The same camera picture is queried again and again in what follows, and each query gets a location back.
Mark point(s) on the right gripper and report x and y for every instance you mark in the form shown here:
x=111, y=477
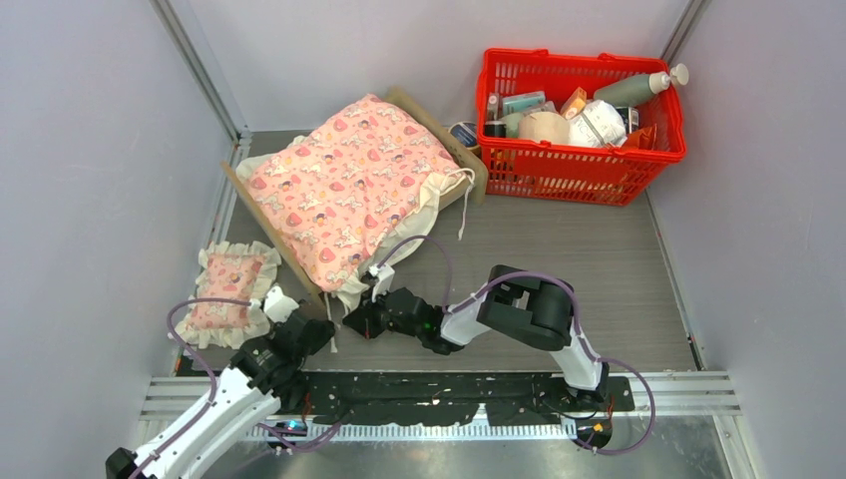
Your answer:
x=363, y=319

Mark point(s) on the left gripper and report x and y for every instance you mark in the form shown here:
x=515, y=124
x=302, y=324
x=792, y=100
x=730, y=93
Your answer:
x=326, y=333

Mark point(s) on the pink unicorn mattress cushion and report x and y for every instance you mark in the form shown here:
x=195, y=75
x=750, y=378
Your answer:
x=350, y=185

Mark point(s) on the wooden pet bed frame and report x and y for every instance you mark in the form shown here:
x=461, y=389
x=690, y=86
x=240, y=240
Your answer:
x=449, y=139

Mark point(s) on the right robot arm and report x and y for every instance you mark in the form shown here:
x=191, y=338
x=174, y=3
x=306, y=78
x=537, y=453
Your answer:
x=535, y=309

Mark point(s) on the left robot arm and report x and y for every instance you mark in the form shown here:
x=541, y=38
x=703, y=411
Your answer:
x=263, y=377

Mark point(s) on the small pink ruffled pillow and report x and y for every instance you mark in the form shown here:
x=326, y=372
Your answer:
x=234, y=281

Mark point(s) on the beige tape roll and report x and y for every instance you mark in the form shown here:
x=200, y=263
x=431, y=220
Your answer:
x=544, y=126

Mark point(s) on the teal box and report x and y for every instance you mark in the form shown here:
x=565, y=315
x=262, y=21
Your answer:
x=518, y=103

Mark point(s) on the red plastic basket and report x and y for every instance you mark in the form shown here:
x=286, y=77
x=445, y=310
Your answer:
x=604, y=176

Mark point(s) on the white round pouch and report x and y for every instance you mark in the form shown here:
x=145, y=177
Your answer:
x=597, y=125

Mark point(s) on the orange small box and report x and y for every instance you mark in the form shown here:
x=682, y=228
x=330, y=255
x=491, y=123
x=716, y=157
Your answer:
x=575, y=104

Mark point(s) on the orange snack packet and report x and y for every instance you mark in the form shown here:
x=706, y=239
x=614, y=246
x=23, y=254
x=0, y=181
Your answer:
x=641, y=139

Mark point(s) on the green pump bottle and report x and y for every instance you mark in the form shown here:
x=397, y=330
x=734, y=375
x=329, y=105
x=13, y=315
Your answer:
x=641, y=88

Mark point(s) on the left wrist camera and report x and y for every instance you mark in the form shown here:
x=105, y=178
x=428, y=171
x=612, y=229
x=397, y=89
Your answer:
x=276, y=306

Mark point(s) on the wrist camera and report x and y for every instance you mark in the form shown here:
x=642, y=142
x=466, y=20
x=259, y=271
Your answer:
x=276, y=306
x=379, y=277

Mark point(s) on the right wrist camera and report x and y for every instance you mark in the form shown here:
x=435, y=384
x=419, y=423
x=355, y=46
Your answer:
x=379, y=277

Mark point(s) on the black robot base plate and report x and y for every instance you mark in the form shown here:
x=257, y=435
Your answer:
x=445, y=399

